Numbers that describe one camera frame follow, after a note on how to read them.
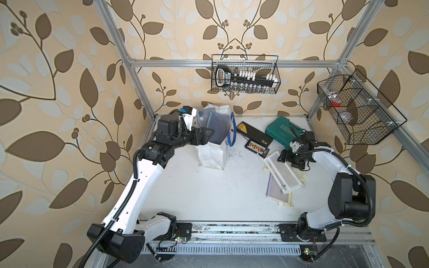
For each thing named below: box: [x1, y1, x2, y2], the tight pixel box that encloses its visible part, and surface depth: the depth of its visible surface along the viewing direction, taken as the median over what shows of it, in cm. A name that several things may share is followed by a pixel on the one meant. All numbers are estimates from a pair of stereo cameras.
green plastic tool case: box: [264, 115, 306, 149], surface depth 110 cm
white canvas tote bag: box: [195, 103, 237, 171], surface depth 94 cm
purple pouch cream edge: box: [265, 173, 294, 208], surface depth 86 cm
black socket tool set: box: [215, 65, 279, 88], surface depth 84 cm
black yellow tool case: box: [236, 121, 274, 156], surface depth 107 cm
